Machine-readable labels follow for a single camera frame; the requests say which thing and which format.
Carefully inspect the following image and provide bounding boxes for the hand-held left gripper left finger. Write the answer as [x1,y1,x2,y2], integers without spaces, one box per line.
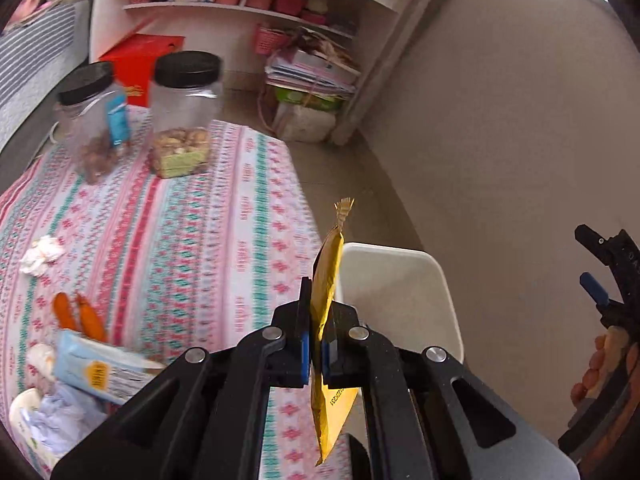
[50,276,313,480]

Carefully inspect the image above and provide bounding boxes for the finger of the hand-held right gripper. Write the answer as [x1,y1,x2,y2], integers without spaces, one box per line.
[574,224,640,281]
[579,271,626,318]

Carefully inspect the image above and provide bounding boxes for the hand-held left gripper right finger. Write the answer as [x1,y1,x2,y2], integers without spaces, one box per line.
[320,302,581,480]

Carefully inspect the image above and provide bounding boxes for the yellow snack wrapper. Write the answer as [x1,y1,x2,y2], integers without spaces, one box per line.
[310,197,361,468]

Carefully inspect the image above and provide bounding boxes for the white plastic bin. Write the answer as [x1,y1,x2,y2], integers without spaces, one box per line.
[336,242,465,366]

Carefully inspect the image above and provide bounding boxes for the person's right forearm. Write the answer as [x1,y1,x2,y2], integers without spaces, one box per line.
[582,390,640,480]

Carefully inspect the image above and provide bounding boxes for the person's right hand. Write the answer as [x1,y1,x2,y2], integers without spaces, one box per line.
[571,326,628,408]

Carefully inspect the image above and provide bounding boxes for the patterned pink tablecloth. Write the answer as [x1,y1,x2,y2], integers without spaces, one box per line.
[0,107,366,480]

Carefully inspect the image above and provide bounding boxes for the light blue snack packet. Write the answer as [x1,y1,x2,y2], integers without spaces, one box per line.
[52,329,166,406]

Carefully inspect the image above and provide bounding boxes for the orange carrot pieces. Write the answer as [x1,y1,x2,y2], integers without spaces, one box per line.
[75,294,108,343]

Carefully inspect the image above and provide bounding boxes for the white plastic bag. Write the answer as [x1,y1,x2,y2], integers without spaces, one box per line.
[272,102,337,143]

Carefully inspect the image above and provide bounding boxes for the crumpled pale plastic wrap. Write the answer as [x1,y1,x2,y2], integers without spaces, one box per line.
[35,380,108,456]

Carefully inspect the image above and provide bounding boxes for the green cardboard box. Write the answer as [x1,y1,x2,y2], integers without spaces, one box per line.
[272,85,346,111]

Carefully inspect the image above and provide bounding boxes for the clear jar with nuts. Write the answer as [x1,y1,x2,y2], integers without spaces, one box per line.
[147,51,224,179]

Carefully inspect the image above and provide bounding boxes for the crumpled white tissue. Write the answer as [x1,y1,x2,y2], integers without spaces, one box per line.
[19,235,66,277]

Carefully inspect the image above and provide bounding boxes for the stack of papers and books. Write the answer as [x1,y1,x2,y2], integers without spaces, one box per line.
[264,27,362,98]

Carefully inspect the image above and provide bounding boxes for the clear jar with blue label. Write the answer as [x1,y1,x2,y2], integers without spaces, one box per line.
[54,61,133,185]

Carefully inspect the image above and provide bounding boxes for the pink hanging basket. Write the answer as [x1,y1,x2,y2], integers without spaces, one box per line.
[255,24,291,57]

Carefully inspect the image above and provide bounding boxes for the red cardboard box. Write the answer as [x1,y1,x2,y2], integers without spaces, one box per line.
[98,33,186,109]

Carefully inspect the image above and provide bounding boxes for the white shelf unit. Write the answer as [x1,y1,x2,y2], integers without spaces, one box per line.
[89,0,426,146]

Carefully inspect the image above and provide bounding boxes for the striped armrest cover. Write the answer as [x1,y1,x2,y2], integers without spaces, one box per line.
[0,0,91,151]

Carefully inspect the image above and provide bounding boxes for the pink plush toy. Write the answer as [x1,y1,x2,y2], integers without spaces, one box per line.
[10,0,56,26]

